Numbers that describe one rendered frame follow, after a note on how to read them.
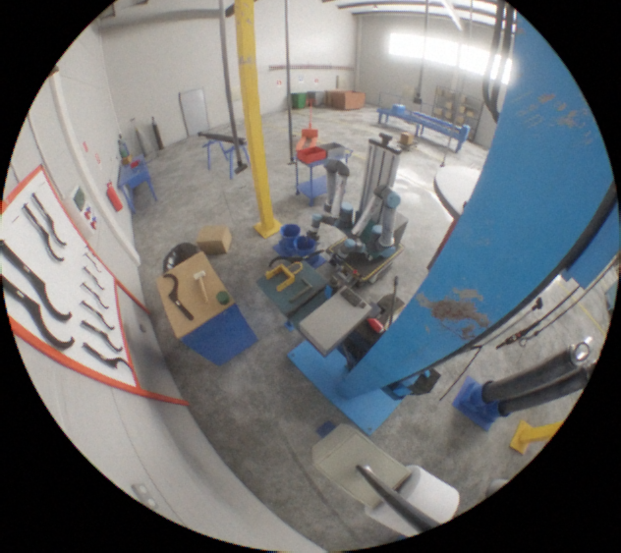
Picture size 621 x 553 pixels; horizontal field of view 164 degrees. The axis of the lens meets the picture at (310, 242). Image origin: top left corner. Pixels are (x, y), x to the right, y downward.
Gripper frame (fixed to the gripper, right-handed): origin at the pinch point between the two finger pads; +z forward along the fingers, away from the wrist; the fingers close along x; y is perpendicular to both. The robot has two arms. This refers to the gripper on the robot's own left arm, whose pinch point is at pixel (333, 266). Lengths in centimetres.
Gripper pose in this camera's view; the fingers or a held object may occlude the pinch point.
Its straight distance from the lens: 209.1
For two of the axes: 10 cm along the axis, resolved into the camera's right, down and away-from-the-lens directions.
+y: -7.8, 0.6, -6.2
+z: -4.0, 7.0, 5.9
